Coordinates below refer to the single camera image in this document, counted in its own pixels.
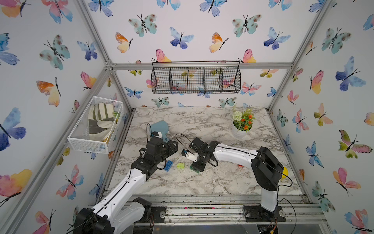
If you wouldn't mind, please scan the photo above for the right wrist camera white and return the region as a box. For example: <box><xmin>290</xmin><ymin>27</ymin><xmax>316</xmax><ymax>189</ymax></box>
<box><xmin>181</xmin><ymin>149</ymin><xmax>198</xmax><ymax>162</ymax></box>

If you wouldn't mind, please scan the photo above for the yellow cup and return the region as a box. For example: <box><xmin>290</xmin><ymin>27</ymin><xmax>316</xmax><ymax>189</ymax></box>
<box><xmin>281</xmin><ymin>167</ymin><xmax>289</xmax><ymax>180</ymax></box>

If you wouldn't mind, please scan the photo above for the lime green lego brick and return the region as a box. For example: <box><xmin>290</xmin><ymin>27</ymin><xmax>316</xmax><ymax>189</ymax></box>
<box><xmin>177</xmin><ymin>163</ymin><xmax>185</xmax><ymax>170</ymax></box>

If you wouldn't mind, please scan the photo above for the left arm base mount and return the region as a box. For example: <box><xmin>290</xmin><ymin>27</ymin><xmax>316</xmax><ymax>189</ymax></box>
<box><xmin>129</xmin><ymin>197</ymin><xmax>166</xmax><ymax>224</ymax></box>

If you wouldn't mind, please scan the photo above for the white pot with flowers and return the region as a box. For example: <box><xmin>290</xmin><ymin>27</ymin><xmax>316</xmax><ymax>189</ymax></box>
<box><xmin>232</xmin><ymin>108</ymin><xmax>256</xmax><ymax>139</ymax></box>

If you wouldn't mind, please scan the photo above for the work glove white grey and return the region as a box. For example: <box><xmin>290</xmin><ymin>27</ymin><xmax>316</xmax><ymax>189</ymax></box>
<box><xmin>88</xmin><ymin>102</ymin><xmax>115</xmax><ymax>142</ymax></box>

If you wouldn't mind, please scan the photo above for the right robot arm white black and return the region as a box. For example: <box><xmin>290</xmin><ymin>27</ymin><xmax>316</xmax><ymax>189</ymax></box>
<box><xmin>182</xmin><ymin>137</ymin><xmax>284</xmax><ymax>212</ymax></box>

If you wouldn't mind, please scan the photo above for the blue long lego brick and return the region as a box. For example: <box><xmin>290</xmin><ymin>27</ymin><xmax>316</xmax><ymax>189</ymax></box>
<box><xmin>164</xmin><ymin>160</ymin><xmax>173</xmax><ymax>172</ymax></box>

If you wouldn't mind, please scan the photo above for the black wire wall basket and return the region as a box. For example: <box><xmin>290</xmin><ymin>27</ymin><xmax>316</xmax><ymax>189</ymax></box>
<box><xmin>150</xmin><ymin>60</ymin><xmax>241</xmax><ymax>95</ymax></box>

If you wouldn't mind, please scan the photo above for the light blue dustpan scoop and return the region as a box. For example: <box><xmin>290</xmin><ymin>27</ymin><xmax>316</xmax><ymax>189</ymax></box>
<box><xmin>149</xmin><ymin>121</ymin><xmax>169</xmax><ymax>142</ymax></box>

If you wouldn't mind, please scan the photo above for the white wire wall basket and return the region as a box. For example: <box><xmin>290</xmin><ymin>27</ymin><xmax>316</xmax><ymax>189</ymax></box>
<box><xmin>68</xmin><ymin>96</ymin><xmax>124</xmax><ymax>154</ymax></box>

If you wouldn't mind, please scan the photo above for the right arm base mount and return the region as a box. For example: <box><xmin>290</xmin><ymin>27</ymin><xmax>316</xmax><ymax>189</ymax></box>
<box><xmin>243</xmin><ymin>205</ymin><xmax>286</xmax><ymax>223</ymax></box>

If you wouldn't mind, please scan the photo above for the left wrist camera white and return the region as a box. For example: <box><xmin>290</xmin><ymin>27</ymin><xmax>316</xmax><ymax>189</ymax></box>
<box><xmin>152</xmin><ymin>131</ymin><xmax>163</xmax><ymax>139</ymax></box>

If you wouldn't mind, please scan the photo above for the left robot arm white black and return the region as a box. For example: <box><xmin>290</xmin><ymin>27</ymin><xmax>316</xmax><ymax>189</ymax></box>
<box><xmin>70</xmin><ymin>137</ymin><xmax>178</xmax><ymax>234</ymax></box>

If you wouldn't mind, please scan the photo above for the green long lego brick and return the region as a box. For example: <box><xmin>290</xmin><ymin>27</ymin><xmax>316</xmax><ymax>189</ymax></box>
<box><xmin>190</xmin><ymin>167</ymin><xmax>200</xmax><ymax>174</ymax></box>

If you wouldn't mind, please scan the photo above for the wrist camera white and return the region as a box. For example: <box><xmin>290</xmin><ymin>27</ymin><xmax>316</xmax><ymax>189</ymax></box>
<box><xmin>152</xmin><ymin>131</ymin><xmax>163</xmax><ymax>139</ymax></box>
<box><xmin>181</xmin><ymin>149</ymin><xmax>198</xmax><ymax>162</ymax></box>

